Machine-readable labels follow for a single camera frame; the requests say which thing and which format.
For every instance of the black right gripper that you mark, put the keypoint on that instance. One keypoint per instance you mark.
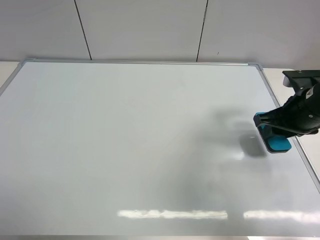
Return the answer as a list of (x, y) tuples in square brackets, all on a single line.
[(299, 116)]

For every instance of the blue whiteboard eraser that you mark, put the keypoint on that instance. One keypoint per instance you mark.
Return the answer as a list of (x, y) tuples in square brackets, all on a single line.
[(274, 142)]

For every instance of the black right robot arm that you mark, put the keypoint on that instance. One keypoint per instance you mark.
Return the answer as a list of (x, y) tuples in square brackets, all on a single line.
[(300, 115)]

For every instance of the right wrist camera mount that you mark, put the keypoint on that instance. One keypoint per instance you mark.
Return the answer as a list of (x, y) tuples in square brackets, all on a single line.
[(301, 79)]

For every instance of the white whiteboard with aluminium frame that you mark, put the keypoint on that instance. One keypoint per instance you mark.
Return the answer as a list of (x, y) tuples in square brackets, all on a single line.
[(130, 148)]

